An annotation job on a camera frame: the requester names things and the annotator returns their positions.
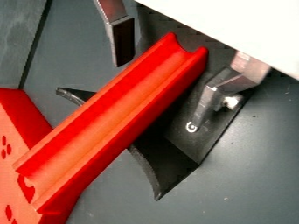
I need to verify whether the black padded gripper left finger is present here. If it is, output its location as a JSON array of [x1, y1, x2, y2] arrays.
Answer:
[[94, 0, 137, 67]]

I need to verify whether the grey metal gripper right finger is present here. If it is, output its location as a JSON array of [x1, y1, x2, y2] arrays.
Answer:
[[191, 52, 271, 131]]

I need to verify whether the red arch-shaped bar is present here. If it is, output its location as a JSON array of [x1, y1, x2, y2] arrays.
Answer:
[[14, 33, 209, 214]]

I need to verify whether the black cradle fixture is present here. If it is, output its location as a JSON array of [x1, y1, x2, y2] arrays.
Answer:
[[55, 62, 255, 201]]

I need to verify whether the red shape-sorting block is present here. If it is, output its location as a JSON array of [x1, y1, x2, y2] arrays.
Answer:
[[0, 88, 71, 224]]

